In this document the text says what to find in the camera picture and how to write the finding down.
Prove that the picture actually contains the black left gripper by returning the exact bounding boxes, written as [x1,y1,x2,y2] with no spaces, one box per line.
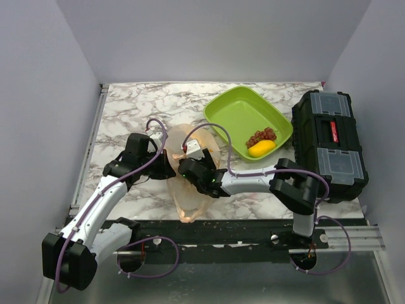
[139,149,177,181]

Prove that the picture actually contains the translucent orange plastic bag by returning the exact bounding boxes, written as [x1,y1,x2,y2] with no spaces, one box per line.
[165,123,221,223]

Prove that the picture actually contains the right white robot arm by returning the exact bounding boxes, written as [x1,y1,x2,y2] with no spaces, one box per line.
[178,150,329,248]

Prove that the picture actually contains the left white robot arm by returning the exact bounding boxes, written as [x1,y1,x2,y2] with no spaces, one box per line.
[42,131,175,293]

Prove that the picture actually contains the yellow fake mango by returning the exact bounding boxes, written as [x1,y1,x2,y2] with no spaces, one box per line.
[248,140,277,158]

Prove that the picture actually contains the red fake grapes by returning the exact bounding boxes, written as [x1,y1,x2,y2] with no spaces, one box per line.
[246,127,277,148]

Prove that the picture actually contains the green plastic tray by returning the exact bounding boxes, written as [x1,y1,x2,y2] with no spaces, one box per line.
[203,86,293,162]

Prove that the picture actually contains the black plastic toolbox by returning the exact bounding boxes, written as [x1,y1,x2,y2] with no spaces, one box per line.
[291,90,369,203]

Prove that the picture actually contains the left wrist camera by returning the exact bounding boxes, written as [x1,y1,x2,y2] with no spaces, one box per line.
[146,130,165,148]

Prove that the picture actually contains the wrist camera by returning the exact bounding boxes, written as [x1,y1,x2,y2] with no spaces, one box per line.
[185,139,204,160]
[146,130,165,148]

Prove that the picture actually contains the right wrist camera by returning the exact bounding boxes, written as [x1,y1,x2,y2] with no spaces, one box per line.
[185,139,204,160]

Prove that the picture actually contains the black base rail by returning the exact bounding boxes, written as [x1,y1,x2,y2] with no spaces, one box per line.
[116,220,328,269]

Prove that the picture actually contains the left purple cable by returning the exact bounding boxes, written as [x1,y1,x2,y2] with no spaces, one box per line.
[54,118,180,294]

